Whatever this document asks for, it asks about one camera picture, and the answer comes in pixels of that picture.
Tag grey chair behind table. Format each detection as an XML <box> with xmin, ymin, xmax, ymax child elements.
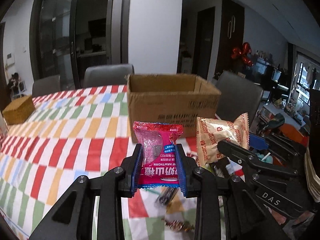
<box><xmin>82</xmin><ymin>64</ymin><xmax>135</xmax><ymax>88</ymax></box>

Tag beige cookie snack packet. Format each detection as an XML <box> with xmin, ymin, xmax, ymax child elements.
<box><xmin>196</xmin><ymin>113</ymin><xmax>249</xmax><ymax>167</ymax></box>

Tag woven yellow box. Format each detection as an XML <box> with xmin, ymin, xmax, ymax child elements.
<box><xmin>2</xmin><ymin>95</ymin><xmax>35</xmax><ymax>125</ymax></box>

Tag brown cardboard box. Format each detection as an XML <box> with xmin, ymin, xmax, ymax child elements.
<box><xmin>127</xmin><ymin>74</ymin><xmax>221</xmax><ymax>143</ymax></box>

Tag colourful checkered tablecloth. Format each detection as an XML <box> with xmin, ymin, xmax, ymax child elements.
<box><xmin>1</xmin><ymin>85</ymin><xmax>196</xmax><ymax>239</ymax></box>

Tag grey chair right side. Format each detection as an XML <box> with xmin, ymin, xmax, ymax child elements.
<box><xmin>216</xmin><ymin>71</ymin><xmax>264</xmax><ymax>124</ymax></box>

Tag pink hawthorn snack packet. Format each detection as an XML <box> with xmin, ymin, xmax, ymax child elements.
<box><xmin>133</xmin><ymin>121</ymin><xmax>183</xmax><ymax>189</ymax></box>

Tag red foil balloon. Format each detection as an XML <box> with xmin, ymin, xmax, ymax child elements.
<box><xmin>231</xmin><ymin>42</ymin><xmax>253</xmax><ymax>67</ymax></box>

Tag gold red candy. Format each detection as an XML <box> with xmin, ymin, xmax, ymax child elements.
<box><xmin>162</xmin><ymin>218</ymin><xmax>195</xmax><ymax>232</ymax></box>

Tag grey chair far left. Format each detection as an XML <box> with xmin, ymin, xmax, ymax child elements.
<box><xmin>32</xmin><ymin>75</ymin><xmax>61</xmax><ymax>98</ymax></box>

